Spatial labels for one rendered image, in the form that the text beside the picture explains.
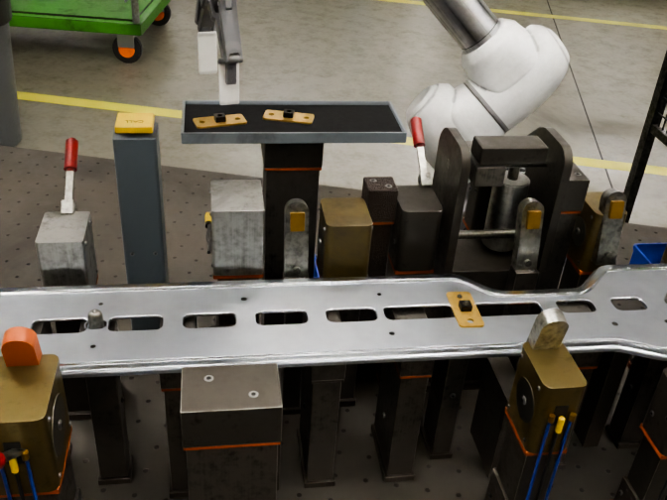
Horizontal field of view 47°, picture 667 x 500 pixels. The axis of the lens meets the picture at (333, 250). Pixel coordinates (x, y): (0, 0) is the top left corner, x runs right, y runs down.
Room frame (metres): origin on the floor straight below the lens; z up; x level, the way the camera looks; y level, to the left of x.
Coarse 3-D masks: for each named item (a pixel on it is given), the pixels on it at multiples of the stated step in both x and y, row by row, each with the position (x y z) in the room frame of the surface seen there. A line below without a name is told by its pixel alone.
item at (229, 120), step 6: (216, 114) 1.18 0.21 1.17; (222, 114) 1.18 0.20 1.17; (234, 114) 1.20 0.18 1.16; (240, 114) 1.20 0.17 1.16; (198, 120) 1.17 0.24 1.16; (204, 120) 1.17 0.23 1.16; (210, 120) 1.17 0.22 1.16; (216, 120) 1.16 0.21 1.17; (222, 120) 1.17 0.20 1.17; (228, 120) 1.18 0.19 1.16; (234, 120) 1.18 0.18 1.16; (240, 120) 1.18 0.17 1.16; (198, 126) 1.14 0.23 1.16; (204, 126) 1.14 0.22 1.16; (210, 126) 1.15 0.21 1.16; (216, 126) 1.15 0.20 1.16; (222, 126) 1.16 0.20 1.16
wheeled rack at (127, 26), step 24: (24, 0) 4.78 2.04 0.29; (48, 0) 4.82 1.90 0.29; (72, 0) 4.86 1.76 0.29; (96, 0) 4.90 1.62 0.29; (120, 0) 4.94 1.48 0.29; (144, 0) 4.98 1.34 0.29; (168, 0) 5.23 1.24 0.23; (24, 24) 4.51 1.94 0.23; (48, 24) 4.51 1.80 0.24; (72, 24) 4.51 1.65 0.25; (96, 24) 4.51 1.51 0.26; (120, 24) 4.51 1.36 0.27; (144, 24) 4.59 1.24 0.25; (120, 48) 4.58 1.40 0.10
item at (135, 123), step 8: (120, 120) 1.15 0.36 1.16; (128, 120) 1.15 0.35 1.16; (136, 120) 1.16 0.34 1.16; (144, 120) 1.16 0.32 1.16; (152, 120) 1.16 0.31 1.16; (120, 128) 1.13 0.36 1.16; (128, 128) 1.13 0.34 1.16; (136, 128) 1.13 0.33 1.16; (144, 128) 1.13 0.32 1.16; (152, 128) 1.14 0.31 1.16
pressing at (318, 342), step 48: (0, 288) 0.88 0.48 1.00; (48, 288) 0.89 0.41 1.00; (96, 288) 0.90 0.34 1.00; (144, 288) 0.91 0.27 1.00; (192, 288) 0.92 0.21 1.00; (240, 288) 0.93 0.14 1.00; (288, 288) 0.94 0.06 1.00; (336, 288) 0.95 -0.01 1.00; (384, 288) 0.96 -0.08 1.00; (432, 288) 0.97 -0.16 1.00; (480, 288) 0.97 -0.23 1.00; (576, 288) 0.99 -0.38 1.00; (624, 288) 1.01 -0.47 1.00; (0, 336) 0.78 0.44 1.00; (48, 336) 0.79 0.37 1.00; (96, 336) 0.80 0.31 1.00; (144, 336) 0.80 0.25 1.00; (192, 336) 0.81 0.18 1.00; (240, 336) 0.82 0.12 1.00; (288, 336) 0.83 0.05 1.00; (336, 336) 0.83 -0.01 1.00; (384, 336) 0.84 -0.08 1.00; (432, 336) 0.85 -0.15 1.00; (480, 336) 0.86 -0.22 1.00; (576, 336) 0.87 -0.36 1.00; (624, 336) 0.88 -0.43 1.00
